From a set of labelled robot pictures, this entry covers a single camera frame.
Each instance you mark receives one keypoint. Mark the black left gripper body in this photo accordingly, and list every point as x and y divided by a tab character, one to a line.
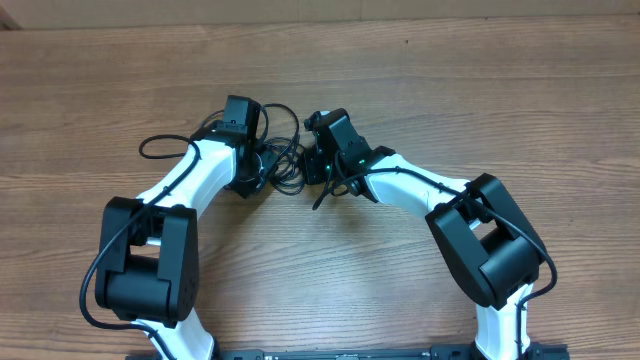
250	180

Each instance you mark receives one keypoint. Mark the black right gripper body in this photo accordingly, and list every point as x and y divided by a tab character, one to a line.
319	169

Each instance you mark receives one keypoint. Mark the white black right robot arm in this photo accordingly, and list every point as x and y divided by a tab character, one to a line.
489	246

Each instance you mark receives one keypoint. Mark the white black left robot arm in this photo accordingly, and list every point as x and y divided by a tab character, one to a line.
146	274

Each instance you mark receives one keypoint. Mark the brown cardboard backdrop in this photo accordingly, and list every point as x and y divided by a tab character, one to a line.
68	14

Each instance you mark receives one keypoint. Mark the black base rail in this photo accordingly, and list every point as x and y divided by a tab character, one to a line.
536	351

